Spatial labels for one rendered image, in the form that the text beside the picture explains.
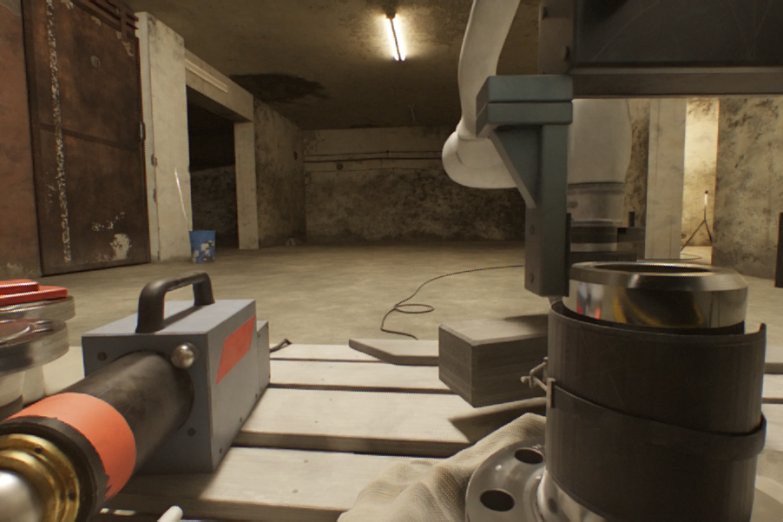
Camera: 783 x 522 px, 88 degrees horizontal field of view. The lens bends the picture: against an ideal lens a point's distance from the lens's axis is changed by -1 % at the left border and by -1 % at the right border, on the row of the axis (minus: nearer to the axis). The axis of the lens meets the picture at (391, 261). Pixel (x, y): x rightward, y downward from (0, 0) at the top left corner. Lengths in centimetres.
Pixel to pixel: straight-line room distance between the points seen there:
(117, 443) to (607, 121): 65
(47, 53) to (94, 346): 464
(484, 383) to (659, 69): 41
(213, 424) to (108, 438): 16
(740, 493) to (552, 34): 29
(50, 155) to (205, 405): 444
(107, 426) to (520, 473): 35
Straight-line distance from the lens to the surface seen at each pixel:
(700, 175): 901
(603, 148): 64
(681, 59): 23
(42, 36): 513
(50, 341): 88
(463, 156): 70
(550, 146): 21
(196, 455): 56
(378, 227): 1084
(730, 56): 24
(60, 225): 486
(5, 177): 464
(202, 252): 541
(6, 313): 119
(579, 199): 64
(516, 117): 20
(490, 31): 62
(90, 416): 41
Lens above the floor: 42
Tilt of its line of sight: 5 degrees down
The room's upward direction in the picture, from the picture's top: 1 degrees counter-clockwise
